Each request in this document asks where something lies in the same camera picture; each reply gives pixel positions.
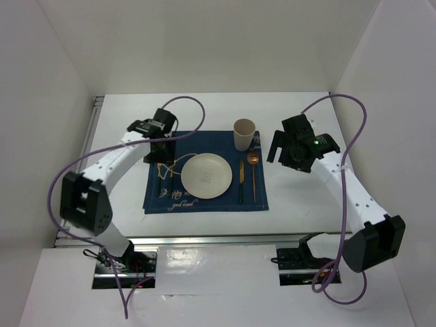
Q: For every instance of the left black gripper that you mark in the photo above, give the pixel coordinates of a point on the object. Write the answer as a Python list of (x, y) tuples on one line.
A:
[(167, 157)]

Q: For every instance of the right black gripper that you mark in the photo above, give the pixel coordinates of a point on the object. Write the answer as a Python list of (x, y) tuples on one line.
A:
[(278, 142)]

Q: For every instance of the gold fork green handle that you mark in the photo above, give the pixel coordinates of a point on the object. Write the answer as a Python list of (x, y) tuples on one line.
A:
[(159, 179), (171, 181)]

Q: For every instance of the copper spoon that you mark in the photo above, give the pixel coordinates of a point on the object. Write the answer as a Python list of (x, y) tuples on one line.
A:
[(253, 159)]

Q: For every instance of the beige paper cup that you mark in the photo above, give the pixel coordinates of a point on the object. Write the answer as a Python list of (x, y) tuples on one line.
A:
[(244, 130)]

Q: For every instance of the dark blue cloth placemat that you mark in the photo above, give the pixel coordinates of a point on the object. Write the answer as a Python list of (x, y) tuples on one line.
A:
[(216, 142)]

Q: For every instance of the gold knife green handle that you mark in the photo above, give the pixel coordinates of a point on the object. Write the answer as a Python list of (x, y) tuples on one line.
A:
[(241, 181)]

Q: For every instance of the cream round plate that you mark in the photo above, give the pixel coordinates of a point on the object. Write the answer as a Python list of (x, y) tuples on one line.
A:
[(206, 176)]

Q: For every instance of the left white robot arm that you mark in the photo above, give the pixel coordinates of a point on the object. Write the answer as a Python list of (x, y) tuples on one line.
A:
[(85, 199)]

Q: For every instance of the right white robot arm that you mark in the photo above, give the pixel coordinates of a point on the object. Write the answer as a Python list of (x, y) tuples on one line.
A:
[(376, 235)]

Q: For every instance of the aluminium rail front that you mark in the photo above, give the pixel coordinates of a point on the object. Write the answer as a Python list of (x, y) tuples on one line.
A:
[(282, 240)]

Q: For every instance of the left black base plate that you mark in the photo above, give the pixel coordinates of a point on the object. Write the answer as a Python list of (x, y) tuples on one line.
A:
[(140, 273)]

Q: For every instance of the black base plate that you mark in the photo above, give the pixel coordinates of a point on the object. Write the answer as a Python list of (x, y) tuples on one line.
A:
[(295, 268), (140, 273)]

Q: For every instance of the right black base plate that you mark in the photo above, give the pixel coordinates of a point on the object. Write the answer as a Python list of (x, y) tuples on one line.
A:
[(295, 268)]

